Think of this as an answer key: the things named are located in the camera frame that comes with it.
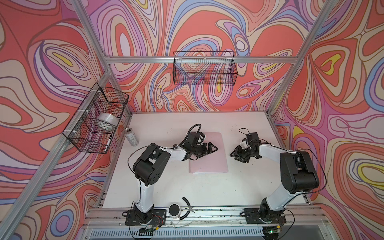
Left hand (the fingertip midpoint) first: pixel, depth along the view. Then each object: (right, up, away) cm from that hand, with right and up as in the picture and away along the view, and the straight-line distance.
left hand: (215, 150), depth 90 cm
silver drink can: (-53, +7, +2) cm, 53 cm away
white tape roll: (-56, +17, -18) cm, 62 cm away
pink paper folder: (0, -8, +2) cm, 9 cm away
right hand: (+12, -6, +4) cm, 14 cm away
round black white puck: (-23, -26, -19) cm, 40 cm away
